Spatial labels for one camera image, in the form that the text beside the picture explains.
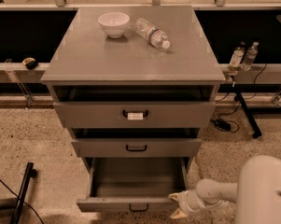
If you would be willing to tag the grey middle drawer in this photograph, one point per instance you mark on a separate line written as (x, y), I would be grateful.
(139, 147)

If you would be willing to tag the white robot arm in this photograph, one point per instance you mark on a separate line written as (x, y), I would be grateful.
(257, 194)

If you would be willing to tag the grey drawer cabinet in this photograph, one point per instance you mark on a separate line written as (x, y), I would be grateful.
(89, 66)

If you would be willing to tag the white ceramic bowl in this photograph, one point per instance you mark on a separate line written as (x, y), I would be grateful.
(114, 24)

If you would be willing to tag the right standing water bottle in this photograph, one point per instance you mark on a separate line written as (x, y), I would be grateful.
(250, 56)

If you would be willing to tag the grey drawer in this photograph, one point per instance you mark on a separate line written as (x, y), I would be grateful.
(139, 147)
(134, 184)
(134, 115)

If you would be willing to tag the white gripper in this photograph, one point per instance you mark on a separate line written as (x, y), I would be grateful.
(184, 202)

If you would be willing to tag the black stand leg left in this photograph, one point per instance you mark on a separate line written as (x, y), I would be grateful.
(30, 172)

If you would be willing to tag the clear plastic bottle lying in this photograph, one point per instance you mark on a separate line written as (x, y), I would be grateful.
(153, 35)

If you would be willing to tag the grey bottom drawer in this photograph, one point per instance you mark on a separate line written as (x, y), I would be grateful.
(134, 184)

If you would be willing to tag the standing water bottle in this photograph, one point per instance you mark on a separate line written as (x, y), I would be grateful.
(237, 56)
(250, 56)

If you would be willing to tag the left standing water bottle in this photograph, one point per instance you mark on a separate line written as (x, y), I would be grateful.
(237, 56)

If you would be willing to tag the grey top drawer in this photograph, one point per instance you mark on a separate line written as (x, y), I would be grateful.
(134, 115)

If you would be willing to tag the black power adapter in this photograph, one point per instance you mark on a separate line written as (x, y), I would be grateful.
(222, 124)

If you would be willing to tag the yellow black tape measure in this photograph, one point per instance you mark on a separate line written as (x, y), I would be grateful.
(30, 63)

